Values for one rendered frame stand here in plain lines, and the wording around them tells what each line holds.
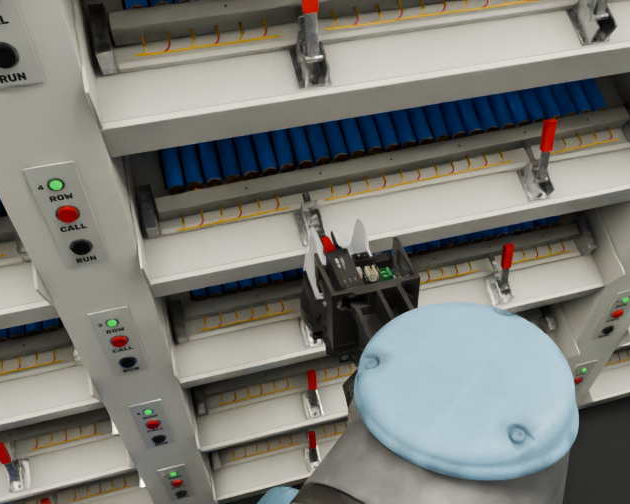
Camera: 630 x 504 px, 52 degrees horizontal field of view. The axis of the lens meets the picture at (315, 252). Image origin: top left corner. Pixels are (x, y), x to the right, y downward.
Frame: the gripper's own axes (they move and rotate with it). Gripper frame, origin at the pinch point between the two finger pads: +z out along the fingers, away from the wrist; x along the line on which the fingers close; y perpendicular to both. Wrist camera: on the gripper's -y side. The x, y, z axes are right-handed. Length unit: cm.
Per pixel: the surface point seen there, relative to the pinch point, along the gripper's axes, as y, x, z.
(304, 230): -2.0, 1.0, 6.0
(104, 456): -42, 31, 13
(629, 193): -5.5, -39.1, 5.3
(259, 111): 14.6, 5.1, 2.1
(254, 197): 0.7, 5.4, 9.8
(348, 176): 1.2, -5.1, 9.7
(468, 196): -2.5, -18.5, 7.0
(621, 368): -60, -63, 17
